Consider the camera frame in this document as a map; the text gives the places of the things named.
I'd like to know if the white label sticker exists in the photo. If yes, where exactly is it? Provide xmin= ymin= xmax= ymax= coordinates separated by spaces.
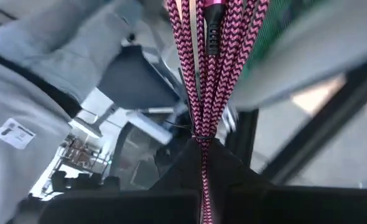
xmin=0 ymin=117 xmax=37 ymax=151

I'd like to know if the dark grey furniture base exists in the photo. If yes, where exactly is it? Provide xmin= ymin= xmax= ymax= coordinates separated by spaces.
xmin=98 ymin=45 xmax=180 ymax=110

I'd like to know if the black aluminium table frame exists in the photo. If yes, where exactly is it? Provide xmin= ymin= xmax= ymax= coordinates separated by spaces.
xmin=225 ymin=58 xmax=367 ymax=187

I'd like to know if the pink braided cable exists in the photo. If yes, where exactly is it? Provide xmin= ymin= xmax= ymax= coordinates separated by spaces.
xmin=165 ymin=0 xmax=271 ymax=224

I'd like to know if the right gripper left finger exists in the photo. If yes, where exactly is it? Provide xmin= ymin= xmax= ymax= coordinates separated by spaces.
xmin=40 ymin=138 xmax=203 ymax=224

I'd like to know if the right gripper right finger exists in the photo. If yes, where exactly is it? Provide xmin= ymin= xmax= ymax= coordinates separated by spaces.
xmin=208 ymin=138 xmax=367 ymax=224

